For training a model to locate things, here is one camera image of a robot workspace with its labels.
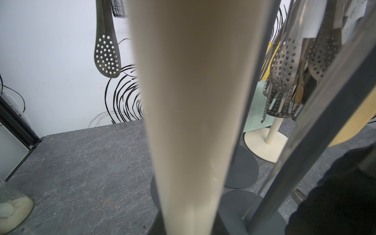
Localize dark grey rack stand back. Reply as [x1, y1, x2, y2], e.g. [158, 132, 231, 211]
[224, 145, 259, 189]

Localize tall cream utensil rack stand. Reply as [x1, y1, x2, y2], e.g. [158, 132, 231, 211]
[127, 1, 280, 235]

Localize steel wire tongs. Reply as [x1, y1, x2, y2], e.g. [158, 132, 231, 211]
[94, 0, 121, 78]

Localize black nylon tongs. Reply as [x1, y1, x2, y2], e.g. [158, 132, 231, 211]
[285, 144, 376, 235]

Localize black wire wall basket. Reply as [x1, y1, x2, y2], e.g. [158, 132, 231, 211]
[111, 0, 128, 18]

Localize wooden bamboo tongs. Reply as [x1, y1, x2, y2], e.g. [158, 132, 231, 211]
[328, 88, 376, 147]

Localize small glass jar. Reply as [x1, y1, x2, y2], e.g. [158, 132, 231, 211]
[1, 179, 34, 235]

